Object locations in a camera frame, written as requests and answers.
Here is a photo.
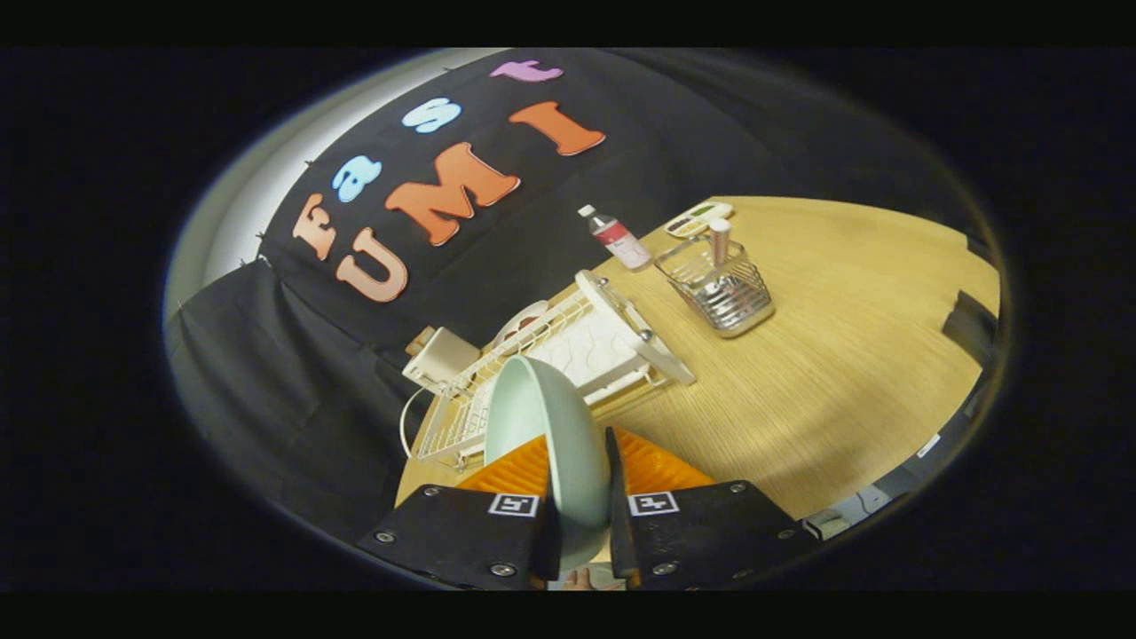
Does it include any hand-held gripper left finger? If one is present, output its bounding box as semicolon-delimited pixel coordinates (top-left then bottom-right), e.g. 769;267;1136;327
358;435;562;591

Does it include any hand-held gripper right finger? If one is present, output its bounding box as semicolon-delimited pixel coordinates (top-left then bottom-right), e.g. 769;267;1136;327
605;426;822;591

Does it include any pale green plate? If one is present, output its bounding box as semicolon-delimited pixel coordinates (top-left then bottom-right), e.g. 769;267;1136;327
484;357;613;573

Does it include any white wire dish rack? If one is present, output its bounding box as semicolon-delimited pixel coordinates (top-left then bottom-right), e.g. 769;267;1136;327
399;269;698;471

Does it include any metal wire basket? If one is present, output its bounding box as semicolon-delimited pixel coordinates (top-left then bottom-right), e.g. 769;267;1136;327
654;233;776;340

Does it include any white spoon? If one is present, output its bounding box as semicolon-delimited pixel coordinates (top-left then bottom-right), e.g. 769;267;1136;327
706;218;734;298

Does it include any white plate with red food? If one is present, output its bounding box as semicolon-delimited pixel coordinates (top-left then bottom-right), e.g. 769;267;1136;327
491;300;551;349

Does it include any black backdrop cloth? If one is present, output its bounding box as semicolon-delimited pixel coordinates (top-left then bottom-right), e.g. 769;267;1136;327
164;49;995;542

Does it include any white toaster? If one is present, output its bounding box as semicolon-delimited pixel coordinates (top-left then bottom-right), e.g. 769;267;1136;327
402;327;482;396

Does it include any clear bottle red label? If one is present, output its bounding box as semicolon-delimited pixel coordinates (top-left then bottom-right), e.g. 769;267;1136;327
578;204;652;272

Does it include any white divided snack tray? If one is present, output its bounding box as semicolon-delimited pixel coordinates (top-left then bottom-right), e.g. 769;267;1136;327
664;201;735;240

